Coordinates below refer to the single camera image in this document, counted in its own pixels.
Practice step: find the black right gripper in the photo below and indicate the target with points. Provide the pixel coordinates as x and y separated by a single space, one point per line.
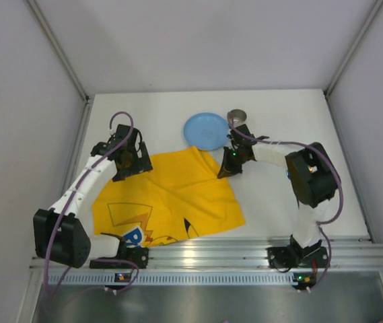
233 163

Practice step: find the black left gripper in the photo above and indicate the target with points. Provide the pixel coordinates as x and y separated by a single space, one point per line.
137 168

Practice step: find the light blue plastic plate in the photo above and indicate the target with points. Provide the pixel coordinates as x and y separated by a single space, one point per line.
206 131

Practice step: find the yellow printed cloth mat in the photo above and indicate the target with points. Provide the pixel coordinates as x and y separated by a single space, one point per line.
179 199

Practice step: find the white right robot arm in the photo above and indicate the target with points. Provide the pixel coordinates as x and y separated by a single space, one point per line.
314 182

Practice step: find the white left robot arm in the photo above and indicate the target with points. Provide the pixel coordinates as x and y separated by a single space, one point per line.
65 232

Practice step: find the steel cup with brown base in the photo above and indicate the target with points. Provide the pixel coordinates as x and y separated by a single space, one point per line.
236 117

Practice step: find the aluminium table edge rail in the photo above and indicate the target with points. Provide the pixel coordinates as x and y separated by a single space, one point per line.
202 254

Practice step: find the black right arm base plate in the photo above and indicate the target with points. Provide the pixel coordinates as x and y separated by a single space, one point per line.
288 258

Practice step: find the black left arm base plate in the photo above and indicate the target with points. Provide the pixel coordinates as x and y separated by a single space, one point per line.
124 259

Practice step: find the perforated metal cable tray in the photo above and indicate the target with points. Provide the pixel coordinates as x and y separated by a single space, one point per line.
153 278

